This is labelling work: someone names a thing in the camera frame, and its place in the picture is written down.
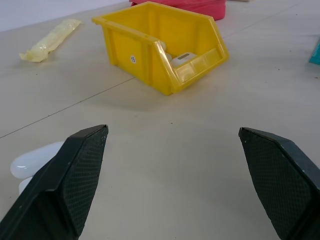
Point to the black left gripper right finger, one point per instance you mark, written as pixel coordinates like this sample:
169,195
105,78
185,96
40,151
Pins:
282,185

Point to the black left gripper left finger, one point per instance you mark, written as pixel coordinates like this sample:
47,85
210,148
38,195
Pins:
62,190

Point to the teal object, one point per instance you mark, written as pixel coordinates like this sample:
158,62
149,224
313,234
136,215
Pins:
315,53

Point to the yellow plastic storage bin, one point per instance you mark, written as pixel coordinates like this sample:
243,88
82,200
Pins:
160,47

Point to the yellow plastic wrapped packet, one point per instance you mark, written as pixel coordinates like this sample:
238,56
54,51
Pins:
51,40

